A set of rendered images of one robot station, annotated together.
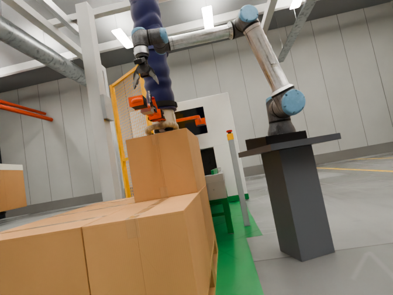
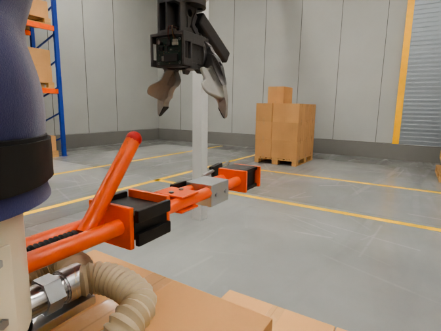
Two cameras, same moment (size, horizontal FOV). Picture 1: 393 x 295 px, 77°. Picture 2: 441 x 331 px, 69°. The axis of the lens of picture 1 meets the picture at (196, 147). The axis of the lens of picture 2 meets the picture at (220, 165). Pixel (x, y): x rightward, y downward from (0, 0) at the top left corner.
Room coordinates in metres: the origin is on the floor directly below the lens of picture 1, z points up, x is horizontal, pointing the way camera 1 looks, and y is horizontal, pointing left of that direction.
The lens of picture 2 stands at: (1.96, 0.55, 1.24)
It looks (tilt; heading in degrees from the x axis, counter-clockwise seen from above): 10 degrees down; 206
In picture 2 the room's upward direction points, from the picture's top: 1 degrees clockwise
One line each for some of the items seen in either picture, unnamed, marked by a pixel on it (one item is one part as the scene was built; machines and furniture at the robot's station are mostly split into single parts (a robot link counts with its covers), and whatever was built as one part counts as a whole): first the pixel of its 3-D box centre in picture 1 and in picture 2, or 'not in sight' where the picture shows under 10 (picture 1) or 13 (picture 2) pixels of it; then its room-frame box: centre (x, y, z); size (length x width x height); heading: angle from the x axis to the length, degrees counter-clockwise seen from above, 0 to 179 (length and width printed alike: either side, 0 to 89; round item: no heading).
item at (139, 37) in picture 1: (140, 39); not in sight; (1.46, 0.23, 1.52); 0.10 x 0.09 x 0.12; 94
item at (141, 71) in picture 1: (144, 66); (182, 36); (1.47, 0.23, 1.36); 0.09 x 0.08 x 0.12; 175
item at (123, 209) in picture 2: (156, 115); (130, 216); (1.61, 0.22, 1.07); 0.10 x 0.08 x 0.06; 86
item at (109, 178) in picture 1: (100, 119); not in sight; (3.02, 1.11, 1.50); 0.30 x 0.30 x 3.00; 85
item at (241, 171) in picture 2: (138, 102); (239, 176); (1.26, 0.26, 1.07); 0.08 x 0.07 x 0.05; 176
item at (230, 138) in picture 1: (238, 178); not in sight; (2.71, -0.39, 0.50); 0.07 x 0.07 x 1.00; 85
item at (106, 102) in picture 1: (107, 107); not in sight; (3.01, 1.00, 1.62); 0.20 x 0.05 x 0.30; 175
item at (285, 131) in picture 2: not in sight; (285, 124); (-5.57, -1.42, 0.87); 1.20 x 1.01 x 1.74; 174
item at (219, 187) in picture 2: (147, 109); (207, 190); (1.39, 0.24, 1.07); 0.07 x 0.07 x 0.04; 86
